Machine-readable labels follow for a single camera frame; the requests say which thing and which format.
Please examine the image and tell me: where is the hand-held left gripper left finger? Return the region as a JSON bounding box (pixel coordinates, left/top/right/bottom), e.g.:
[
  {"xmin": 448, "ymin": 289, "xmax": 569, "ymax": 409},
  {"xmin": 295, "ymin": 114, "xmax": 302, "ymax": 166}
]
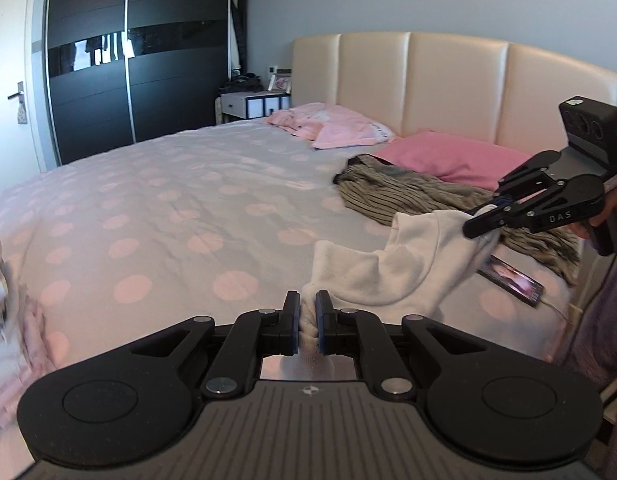
[{"xmin": 126, "ymin": 290, "xmax": 302, "ymax": 401}]

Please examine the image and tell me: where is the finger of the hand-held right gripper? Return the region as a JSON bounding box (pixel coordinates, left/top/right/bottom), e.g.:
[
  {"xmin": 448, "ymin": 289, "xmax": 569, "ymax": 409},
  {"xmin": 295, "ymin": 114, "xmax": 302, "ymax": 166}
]
[
  {"xmin": 494, "ymin": 149, "xmax": 570, "ymax": 207},
  {"xmin": 462, "ymin": 194, "xmax": 545, "ymax": 240}
]

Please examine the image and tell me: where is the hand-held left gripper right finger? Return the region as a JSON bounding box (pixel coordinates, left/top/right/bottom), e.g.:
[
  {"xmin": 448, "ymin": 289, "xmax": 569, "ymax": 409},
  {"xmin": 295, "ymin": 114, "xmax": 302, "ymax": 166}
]
[{"xmin": 314, "ymin": 290, "xmax": 490, "ymax": 401}]

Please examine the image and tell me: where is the cream long-sleeve shirt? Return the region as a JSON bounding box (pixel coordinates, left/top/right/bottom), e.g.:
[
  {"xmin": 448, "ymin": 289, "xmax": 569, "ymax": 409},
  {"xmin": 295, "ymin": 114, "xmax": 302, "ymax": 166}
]
[{"xmin": 298, "ymin": 209, "xmax": 504, "ymax": 356}]

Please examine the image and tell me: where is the stack of folded clothes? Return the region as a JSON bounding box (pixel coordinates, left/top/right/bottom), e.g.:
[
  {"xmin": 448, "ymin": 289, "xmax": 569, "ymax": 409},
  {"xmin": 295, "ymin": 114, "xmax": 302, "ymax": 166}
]
[{"xmin": 0, "ymin": 225, "xmax": 55, "ymax": 431}]

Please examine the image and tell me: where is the person's right hand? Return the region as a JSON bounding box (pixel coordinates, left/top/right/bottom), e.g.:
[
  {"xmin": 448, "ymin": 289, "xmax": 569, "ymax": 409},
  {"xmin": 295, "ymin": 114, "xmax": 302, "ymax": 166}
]
[{"xmin": 571, "ymin": 175, "xmax": 617, "ymax": 241}]

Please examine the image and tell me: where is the black smartphone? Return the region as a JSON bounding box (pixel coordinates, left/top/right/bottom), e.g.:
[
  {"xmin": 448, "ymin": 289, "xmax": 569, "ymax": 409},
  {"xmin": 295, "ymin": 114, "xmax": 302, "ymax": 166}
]
[{"xmin": 477, "ymin": 255, "xmax": 545, "ymax": 309}]

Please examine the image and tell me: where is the olive striped garment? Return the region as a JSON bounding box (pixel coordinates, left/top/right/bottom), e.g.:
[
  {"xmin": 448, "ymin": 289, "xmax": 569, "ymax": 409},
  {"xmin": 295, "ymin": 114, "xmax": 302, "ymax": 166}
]
[{"xmin": 333, "ymin": 155, "xmax": 582, "ymax": 287}]

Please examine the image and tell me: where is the cream padded headboard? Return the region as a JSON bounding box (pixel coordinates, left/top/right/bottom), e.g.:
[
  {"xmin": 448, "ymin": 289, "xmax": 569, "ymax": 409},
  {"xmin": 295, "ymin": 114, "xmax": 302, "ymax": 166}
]
[{"xmin": 291, "ymin": 31, "xmax": 617, "ymax": 182}]

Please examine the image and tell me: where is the light pink printed pillow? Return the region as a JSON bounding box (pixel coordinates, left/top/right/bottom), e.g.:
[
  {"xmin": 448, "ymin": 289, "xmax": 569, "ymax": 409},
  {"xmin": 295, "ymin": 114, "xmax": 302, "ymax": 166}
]
[{"xmin": 312, "ymin": 107, "xmax": 397, "ymax": 150}]

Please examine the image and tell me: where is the pink spotted cloth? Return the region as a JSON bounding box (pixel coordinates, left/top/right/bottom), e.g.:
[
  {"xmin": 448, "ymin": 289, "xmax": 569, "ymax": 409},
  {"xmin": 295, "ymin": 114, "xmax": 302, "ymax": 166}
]
[{"xmin": 265, "ymin": 104, "xmax": 329, "ymax": 140}]

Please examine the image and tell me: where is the white nightstand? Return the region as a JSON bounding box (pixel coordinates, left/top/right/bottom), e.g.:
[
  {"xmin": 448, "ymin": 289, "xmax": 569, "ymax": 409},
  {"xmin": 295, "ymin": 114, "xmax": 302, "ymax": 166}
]
[{"xmin": 216, "ymin": 91, "xmax": 293, "ymax": 125}]

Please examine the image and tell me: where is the black bag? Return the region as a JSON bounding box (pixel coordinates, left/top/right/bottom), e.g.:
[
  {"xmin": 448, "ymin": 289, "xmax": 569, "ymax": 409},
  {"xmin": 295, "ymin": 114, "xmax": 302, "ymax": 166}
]
[{"xmin": 227, "ymin": 74, "xmax": 263, "ymax": 94}]

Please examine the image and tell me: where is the black sliding-door wardrobe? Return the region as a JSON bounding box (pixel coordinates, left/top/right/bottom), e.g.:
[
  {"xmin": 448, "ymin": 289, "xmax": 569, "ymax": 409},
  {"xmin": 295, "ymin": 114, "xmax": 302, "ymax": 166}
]
[{"xmin": 46, "ymin": 0, "xmax": 232, "ymax": 166}]

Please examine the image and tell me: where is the open closet section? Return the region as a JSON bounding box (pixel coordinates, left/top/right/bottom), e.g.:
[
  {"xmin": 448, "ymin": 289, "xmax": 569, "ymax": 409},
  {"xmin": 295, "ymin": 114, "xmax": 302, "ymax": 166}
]
[{"xmin": 228, "ymin": 0, "xmax": 250, "ymax": 82}]

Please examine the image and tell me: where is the white door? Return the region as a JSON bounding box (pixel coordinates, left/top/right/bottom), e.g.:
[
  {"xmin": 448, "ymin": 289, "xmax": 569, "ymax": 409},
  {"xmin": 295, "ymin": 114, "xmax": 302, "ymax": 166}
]
[{"xmin": 0, "ymin": 0, "xmax": 52, "ymax": 197}]

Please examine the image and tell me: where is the white charging cable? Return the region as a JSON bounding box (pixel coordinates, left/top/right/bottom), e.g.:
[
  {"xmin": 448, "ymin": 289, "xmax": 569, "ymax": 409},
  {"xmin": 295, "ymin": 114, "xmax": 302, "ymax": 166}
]
[{"xmin": 538, "ymin": 299, "xmax": 575, "ymax": 322}]

